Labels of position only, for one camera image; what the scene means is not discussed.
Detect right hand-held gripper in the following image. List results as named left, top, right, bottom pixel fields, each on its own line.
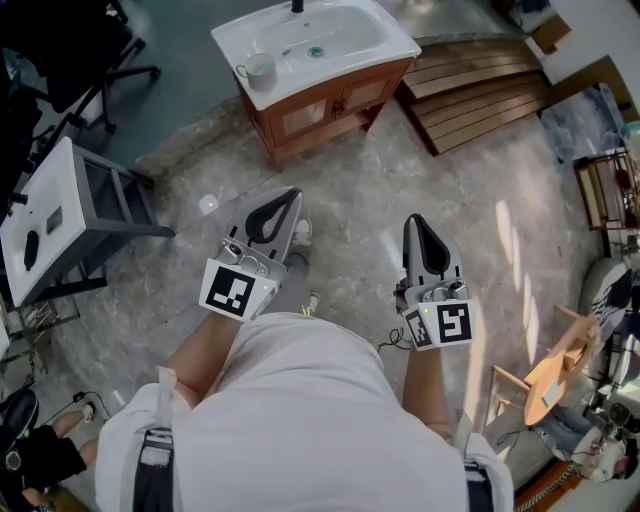
left=394, top=213, right=474, bottom=351

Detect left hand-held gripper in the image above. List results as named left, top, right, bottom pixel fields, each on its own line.
left=198, top=188, right=305, bottom=324

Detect person's left forearm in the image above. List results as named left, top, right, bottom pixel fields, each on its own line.
left=168, top=305, right=247, bottom=412

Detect person's right forearm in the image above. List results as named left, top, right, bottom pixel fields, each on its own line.
left=401, top=343, right=454, bottom=439

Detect person's grey trousers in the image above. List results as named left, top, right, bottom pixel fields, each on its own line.
left=273, top=251, right=314, bottom=317

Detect white grey side table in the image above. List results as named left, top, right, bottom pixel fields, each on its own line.
left=29, top=147, right=176, bottom=304

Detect white mug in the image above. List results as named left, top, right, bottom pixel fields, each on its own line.
left=234, top=51, right=279, bottom=94

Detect white sofa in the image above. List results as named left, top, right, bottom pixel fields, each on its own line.
left=578, top=256, right=640, bottom=351

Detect wooden chair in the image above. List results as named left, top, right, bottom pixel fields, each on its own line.
left=491, top=304, right=601, bottom=427

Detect wooden shelf rack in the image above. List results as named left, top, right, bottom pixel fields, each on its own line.
left=573, top=148, right=640, bottom=232

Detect marble print board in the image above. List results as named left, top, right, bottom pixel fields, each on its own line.
left=541, top=83, right=629, bottom=165

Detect person's white shirt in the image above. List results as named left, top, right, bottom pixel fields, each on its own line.
left=94, top=312, right=516, bottom=512

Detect white rectangular basin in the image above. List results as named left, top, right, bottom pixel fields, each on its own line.
left=0, top=135, right=95, bottom=308

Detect black oval object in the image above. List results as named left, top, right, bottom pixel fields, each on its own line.
left=23, top=228, right=41, bottom=272

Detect cardboard box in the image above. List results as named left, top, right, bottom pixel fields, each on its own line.
left=530, top=13, right=572, bottom=55

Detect black office chair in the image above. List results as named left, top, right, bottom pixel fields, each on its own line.
left=0, top=0, right=162, bottom=137

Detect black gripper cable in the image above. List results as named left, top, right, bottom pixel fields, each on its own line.
left=377, top=327, right=415, bottom=352

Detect person's right harness strap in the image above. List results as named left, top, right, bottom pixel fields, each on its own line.
left=452, top=409, right=497, bottom=512

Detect person's harness strap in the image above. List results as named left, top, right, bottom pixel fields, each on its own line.
left=131, top=366, right=177, bottom=512
left=452, top=409, right=497, bottom=512

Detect black floor cable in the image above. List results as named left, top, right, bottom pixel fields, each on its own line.
left=43, top=389, right=117, bottom=426

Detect person's left harness strap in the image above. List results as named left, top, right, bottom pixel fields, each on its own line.
left=131, top=366, right=177, bottom=512

